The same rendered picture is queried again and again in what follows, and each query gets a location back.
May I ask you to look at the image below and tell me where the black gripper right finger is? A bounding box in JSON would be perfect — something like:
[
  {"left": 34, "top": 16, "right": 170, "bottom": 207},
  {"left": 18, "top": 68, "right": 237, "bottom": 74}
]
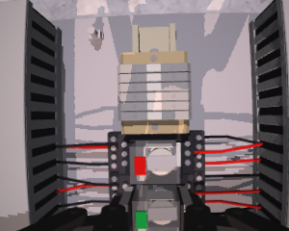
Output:
[{"left": 177, "top": 186, "right": 289, "bottom": 231}]

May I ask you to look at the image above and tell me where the light grey mounting plate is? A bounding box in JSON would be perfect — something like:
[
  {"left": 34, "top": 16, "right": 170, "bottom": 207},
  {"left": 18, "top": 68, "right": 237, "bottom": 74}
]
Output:
[{"left": 49, "top": 13, "right": 260, "bottom": 145}]

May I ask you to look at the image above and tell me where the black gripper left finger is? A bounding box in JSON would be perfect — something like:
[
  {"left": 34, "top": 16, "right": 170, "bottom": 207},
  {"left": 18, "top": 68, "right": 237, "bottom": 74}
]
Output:
[{"left": 17, "top": 187, "right": 136, "bottom": 231}]

